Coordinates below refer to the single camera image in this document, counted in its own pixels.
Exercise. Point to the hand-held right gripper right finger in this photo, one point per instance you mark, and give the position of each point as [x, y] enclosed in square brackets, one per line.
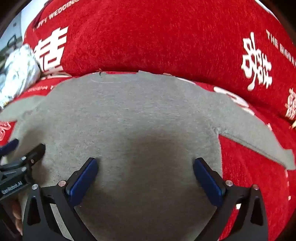
[207, 180]

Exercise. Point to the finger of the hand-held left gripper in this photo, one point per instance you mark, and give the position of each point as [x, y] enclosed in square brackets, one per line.
[34, 153]
[9, 146]

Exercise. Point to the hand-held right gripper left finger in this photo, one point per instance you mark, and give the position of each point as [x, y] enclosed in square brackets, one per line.
[84, 179]

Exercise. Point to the grey knit sweater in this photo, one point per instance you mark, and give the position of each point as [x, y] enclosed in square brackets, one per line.
[138, 127]

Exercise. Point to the person's left hand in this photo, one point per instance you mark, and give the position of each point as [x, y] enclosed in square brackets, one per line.
[18, 214]

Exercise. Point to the white floral quilt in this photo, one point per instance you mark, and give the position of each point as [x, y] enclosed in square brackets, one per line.
[18, 69]

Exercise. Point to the red printed blanket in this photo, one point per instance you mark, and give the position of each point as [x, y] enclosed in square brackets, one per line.
[150, 34]

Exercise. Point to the black metal frame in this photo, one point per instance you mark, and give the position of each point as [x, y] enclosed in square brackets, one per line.
[10, 42]

